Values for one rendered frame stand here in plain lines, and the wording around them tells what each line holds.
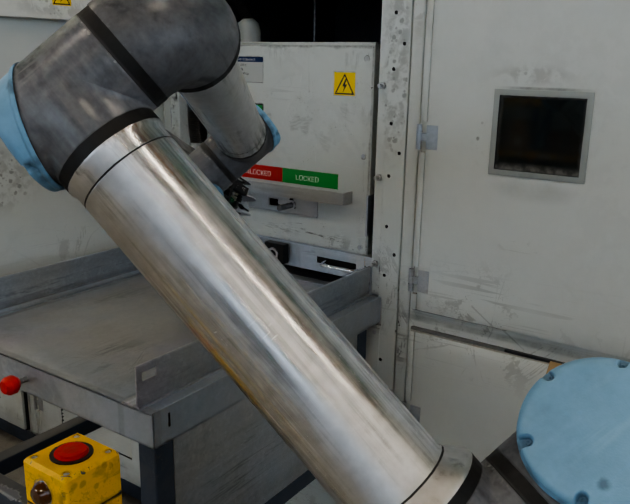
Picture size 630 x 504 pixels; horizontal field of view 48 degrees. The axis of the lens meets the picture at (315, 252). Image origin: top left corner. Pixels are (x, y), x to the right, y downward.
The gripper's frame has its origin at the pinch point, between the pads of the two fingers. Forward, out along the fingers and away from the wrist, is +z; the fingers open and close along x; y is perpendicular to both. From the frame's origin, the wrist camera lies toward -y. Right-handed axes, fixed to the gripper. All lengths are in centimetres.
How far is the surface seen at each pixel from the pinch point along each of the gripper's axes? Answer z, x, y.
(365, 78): -1.4, 33.1, 22.1
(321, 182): 10.4, 12.2, 11.4
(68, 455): -62, -48, 38
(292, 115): 3.2, 25.2, 2.7
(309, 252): 17.9, -3.2, 9.2
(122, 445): 50, -69, -57
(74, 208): -12.4, -10.1, -38.9
